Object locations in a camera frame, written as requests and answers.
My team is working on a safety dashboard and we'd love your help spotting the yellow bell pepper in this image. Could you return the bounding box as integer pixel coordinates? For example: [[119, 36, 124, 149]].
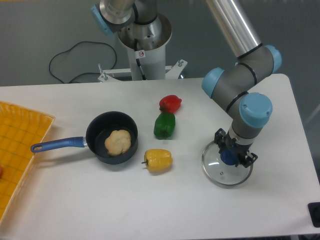
[[142, 149, 173, 172]]

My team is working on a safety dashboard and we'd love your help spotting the black cable on floor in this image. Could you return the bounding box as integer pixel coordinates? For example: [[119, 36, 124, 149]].
[[48, 41, 118, 84]]

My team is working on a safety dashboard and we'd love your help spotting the black device at table edge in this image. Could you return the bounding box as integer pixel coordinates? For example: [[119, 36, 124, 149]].
[[307, 202, 320, 228]]

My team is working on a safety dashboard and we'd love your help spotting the dark saucepan blue handle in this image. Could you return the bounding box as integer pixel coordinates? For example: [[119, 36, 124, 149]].
[[30, 111, 138, 165]]

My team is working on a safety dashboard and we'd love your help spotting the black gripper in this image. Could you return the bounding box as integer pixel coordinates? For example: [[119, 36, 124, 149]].
[[213, 128, 258, 168]]

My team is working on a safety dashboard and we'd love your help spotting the green bell pepper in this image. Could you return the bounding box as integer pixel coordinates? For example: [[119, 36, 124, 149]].
[[153, 112, 176, 140]]

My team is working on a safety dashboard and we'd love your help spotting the red bell pepper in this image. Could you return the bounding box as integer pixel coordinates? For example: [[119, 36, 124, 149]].
[[159, 95, 182, 114]]

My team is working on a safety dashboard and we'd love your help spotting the yellow plastic basket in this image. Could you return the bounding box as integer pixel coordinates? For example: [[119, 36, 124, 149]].
[[0, 101, 55, 222]]

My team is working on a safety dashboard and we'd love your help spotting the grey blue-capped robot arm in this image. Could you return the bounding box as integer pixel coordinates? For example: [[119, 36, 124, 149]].
[[91, 0, 282, 168]]

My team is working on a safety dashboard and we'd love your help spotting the glass pot lid blue knob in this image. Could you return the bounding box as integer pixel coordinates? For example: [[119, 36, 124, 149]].
[[201, 141, 253, 188]]

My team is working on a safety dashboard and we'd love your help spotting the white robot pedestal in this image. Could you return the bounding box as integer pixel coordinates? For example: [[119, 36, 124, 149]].
[[97, 13, 188, 82]]

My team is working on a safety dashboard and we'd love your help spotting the cauliflower floret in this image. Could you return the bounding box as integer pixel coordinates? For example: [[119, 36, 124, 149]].
[[104, 129, 131, 156]]

